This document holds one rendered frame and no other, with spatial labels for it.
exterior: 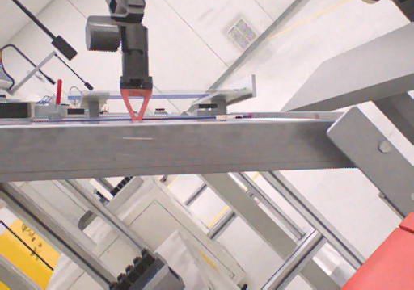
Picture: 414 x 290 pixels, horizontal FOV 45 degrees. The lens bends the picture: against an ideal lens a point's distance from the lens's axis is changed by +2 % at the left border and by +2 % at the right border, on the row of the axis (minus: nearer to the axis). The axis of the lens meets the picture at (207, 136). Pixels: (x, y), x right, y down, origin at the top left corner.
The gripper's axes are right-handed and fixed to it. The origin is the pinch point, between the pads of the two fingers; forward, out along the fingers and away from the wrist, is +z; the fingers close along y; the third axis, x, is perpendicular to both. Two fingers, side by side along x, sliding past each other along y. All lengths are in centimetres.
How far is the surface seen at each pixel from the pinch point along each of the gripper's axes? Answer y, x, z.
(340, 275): -51, 70, 56
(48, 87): -461, -82, -28
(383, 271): 81, 11, 7
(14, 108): 18.3, -20.6, -2.5
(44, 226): -21.7, -22.6, 27.0
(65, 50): 12.6, -12.9, -13.1
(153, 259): -1.3, 3.2, 31.1
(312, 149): 49, 20, 3
